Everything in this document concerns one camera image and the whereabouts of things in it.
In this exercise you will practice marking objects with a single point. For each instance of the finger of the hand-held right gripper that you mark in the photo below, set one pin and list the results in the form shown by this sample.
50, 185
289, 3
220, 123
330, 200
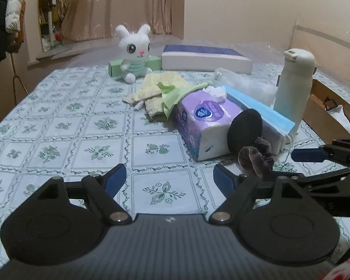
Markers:
329, 182
306, 155

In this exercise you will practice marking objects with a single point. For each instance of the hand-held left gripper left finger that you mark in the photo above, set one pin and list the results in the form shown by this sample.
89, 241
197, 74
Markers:
116, 178

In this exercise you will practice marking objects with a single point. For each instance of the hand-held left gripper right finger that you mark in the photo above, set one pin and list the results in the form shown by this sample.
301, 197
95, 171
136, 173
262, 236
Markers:
222, 180

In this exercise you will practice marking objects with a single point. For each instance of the brown velvet scrunchie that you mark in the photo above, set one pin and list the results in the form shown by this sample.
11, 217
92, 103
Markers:
250, 158

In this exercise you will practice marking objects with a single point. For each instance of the clear plastic bag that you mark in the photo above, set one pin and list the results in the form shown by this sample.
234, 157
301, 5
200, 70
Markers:
245, 86

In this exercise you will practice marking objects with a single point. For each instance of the light green cloth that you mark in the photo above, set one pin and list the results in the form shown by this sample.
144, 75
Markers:
175, 98

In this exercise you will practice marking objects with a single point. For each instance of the brown cardboard box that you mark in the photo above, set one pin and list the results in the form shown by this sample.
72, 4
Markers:
316, 115

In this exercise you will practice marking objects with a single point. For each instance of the stack of blue face masks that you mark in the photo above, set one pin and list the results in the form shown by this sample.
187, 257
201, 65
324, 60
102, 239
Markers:
269, 118

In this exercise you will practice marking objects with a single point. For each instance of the white bag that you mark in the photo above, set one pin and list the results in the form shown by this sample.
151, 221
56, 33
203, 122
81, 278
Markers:
345, 119

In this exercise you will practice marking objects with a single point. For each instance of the black round pad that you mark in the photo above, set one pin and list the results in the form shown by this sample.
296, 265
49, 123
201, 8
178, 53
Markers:
245, 131

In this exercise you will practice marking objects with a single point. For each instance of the purple tissue pack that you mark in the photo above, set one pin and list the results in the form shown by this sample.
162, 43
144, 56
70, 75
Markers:
202, 122

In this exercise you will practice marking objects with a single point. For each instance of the white thermos bottle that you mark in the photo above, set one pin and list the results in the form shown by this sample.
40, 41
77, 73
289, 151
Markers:
291, 93

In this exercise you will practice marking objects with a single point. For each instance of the red white patterned cloth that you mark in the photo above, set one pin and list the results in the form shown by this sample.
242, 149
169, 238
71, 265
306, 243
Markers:
348, 269

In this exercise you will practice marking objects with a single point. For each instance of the yellow fleece cloth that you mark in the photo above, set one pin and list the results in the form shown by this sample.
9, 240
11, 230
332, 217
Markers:
151, 84

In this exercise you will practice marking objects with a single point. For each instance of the beige headboard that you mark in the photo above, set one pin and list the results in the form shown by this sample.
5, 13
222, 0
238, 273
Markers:
323, 42

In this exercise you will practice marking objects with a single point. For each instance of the blue and white flat box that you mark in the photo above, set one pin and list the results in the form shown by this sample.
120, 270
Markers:
204, 61

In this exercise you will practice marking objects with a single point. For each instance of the green cardboard box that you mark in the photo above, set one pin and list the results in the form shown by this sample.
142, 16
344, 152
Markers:
154, 63

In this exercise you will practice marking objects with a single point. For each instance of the white rabbit plush toy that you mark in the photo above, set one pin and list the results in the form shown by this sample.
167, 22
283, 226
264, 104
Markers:
134, 46

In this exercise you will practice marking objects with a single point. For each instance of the metal clothes rack leg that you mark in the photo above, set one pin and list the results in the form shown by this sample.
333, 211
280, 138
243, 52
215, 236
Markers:
17, 78

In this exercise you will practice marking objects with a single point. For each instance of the clear plastic sheet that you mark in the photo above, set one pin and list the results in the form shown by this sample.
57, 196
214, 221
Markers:
198, 39

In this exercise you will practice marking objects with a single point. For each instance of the beige curtain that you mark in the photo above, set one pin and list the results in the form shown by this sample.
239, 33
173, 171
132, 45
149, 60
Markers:
119, 5

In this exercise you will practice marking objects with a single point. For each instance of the brown hanging garment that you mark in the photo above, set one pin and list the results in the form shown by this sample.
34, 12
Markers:
22, 26

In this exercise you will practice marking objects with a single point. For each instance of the bookshelf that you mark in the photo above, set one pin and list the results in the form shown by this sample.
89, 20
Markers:
48, 8

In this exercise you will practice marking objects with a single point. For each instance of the white puffer jacket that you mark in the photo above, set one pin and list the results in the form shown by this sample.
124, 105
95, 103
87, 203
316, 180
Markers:
14, 3

